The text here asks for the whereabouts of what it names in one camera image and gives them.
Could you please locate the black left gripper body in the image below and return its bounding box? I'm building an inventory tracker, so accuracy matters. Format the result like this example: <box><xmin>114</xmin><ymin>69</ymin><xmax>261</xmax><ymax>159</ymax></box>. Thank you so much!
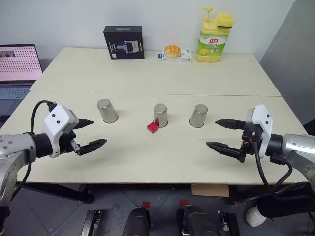
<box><xmin>58</xmin><ymin>130</ymin><xmax>82</xmax><ymax>155</ymax></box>

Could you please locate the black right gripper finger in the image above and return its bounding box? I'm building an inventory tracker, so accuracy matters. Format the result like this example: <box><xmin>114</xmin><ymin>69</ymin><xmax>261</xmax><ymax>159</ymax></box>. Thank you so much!
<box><xmin>205</xmin><ymin>141</ymin><xmax>243</xmax><ymax>161</ymax></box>
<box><xmin>214</xmin><ymin>118</ymin><xmax>247</xmax><ymax>131</ymax></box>

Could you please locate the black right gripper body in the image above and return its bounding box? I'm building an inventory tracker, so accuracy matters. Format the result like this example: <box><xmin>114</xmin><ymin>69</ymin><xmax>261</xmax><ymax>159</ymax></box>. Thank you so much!
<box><xmin>239</xmin><ymin>122</ymin><xmax>263</xmax><ymax>164</ymax></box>

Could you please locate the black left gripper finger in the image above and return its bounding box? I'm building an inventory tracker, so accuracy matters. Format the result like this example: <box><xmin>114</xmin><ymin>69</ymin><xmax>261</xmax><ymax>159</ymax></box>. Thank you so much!
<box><xmin>73</xmin><ymin>119</ymin><xmax>95</xmax><ymax>131</ymax></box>
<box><xmin>78</xmin><ymin>138</ymin><xmax>108</xmax><ymax>156</ymax></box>

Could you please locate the upturned steel cup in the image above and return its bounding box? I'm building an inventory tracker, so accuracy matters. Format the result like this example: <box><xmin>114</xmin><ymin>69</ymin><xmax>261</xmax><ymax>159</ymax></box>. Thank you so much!
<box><xmin>96</xmin><ymin>98</ymin><xmax>119</xmax><ymax>124</ymax></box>
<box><xmin>153</xmin><ymin>103</ymin><xmax>169</xmax><ymax>128</ymax></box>
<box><xmin>189</xmin><ymin>104</ymin><xmax>209</xmax><ymax>128</ymax></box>

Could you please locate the brown cardboard piece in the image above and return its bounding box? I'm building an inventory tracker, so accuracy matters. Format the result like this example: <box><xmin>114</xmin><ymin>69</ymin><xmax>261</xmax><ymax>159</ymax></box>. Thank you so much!
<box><xmin>191</xmin><ymin>184</ymin><xmax>230</xmax><ymax>197</ymax></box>

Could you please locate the black table leg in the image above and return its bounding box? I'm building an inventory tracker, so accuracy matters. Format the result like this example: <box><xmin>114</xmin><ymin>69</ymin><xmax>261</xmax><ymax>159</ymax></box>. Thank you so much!
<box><xmin>18</xmin><ymin>182</ymin><xmax>95</xmax><ymax>204</ymax></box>

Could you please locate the red toy brick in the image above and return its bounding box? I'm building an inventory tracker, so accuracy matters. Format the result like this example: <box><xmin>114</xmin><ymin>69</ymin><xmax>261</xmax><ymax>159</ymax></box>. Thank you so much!
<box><xmin>147</xmin><ymin>121</ymin><xmax>159</xmax><ymax>134</ymax></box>

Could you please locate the black trouser leg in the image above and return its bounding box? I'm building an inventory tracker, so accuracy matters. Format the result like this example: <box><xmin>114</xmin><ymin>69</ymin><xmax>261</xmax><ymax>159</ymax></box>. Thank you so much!
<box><xmin>256</xmin><ymin>188</ymin><xmax>315</xmax><ymax>220</ymax></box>

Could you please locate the white shoe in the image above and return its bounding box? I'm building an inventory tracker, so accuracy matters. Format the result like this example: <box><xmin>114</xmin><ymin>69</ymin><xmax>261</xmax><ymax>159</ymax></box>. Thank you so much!
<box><xmin>246</xmin><ymin>206</ymin><xmax>268</xmax><ymax>228</ymax></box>

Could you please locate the dark rounded shape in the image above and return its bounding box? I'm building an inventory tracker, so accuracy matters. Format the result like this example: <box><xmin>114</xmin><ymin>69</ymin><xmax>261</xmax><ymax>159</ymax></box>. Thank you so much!
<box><xmin>177</xmin><ymin>205</ymin><xmax>212</xmax><ymax>236</ymax></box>
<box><xmin>126</xmin><ymin>206</ymin><xmax>151</xmax><ymax>236</ymax></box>

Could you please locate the white flat packet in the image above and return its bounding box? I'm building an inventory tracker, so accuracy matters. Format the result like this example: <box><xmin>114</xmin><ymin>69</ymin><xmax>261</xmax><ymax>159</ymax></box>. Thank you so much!
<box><xmin>157</xmin><ymin>49</ymin><xmax>193</xmax><ymax>63</ymax></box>

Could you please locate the yellow dish soap bottle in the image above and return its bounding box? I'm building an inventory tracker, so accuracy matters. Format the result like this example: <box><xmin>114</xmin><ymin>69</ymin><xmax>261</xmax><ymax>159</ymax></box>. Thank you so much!
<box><xmin>195</xmin><ymin>6</ymin><xmax>230</xmax><ymax>63</ymax></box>

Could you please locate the grey partition panel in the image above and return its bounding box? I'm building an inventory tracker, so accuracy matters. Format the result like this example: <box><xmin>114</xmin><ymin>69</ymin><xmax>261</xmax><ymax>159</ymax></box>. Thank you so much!
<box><xmin>259</xmin><ymin>0</ymin><xmax>315</xmax><ymax>136</ymax></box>

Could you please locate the grey laptop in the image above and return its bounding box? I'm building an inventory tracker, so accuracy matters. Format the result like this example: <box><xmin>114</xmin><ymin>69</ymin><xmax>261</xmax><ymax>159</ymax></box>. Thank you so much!
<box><xmin>0</xmin><ymin>44</ymin><xmax>44</xmax><ymax>117</ymax></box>

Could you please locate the black product box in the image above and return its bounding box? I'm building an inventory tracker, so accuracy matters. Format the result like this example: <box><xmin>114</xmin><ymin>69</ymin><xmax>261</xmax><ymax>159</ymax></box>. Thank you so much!
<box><xmin>103</xmin><ymin>25</ymin><xmax>146</xmax><ymax>60</ymax></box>

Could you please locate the golden bread bun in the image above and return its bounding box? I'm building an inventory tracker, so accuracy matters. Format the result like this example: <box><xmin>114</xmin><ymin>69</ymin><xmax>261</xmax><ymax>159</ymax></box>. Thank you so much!
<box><xmin>164</xmin><ymin>44</ymin><xmax>183</xmax><ymax>59</ymax></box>

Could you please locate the yellow sponge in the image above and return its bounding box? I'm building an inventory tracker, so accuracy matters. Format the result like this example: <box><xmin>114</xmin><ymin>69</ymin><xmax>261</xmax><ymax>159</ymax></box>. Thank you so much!
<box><xmin>217</xmin><ymin>12</ymin><xmax>235</xmax><ymax>29</ymax></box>

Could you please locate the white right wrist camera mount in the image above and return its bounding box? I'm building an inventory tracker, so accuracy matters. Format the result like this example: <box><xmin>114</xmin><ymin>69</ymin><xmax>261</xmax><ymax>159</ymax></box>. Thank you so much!
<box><xmin>246</xmin><ymin>104</ymin><xmax>275</xmax><ymax>158</ymax></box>

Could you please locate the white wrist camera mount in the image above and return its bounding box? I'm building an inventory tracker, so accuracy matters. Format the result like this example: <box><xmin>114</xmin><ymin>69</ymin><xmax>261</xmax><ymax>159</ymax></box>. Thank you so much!
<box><xmin>246</xmin><ymin>104</ymin><xmax>275</xmax><ymax>158</ymax></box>
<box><xmin>43</xmin><ymin>104</ymin><xmax>80</xmax><ymax>159</ymax></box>

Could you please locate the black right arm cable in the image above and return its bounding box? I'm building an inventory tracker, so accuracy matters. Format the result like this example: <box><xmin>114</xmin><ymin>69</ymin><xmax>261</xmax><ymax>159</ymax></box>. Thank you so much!
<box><xmin>250</xmin><ymin>139</ymin><xmax>293</xmax><ymax>195</ymax></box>

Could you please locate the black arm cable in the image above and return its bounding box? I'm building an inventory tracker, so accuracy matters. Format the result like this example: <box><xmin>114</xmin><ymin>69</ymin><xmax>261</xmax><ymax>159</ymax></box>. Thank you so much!
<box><xmin>250</xmin><ymin>139</ymin><xmax>293</xmax><ymax>195</ymax></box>
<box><xmin>11</xmin><ymin>100</ymin><xmax>58</xmax><ymax>200</ymax></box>

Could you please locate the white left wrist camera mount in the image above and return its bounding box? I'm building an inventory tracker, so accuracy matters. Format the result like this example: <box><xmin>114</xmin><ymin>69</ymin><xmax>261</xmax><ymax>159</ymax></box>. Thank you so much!
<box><xmin>43</xmin><ymin>104</ymin><xmax>80</xmax><ymax>159</ymax></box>

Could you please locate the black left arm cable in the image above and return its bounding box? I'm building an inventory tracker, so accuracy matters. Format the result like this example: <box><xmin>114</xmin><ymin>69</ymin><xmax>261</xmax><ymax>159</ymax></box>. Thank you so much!
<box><xmin>11</xmin><ymin>100</ymin><xmax>58</xmax><ymax>200</ymax></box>

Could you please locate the black metal floor bracket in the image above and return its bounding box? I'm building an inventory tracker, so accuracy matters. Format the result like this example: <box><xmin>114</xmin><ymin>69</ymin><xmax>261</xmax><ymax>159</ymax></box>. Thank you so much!
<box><xmin>217</xmin><ymin>209</ymin><xmax>240</xmax><ymax>236</ymax></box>
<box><xmin>82</xmin><ymin>209</ymin><xmax>104</xmax><ymax>236</ymax></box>

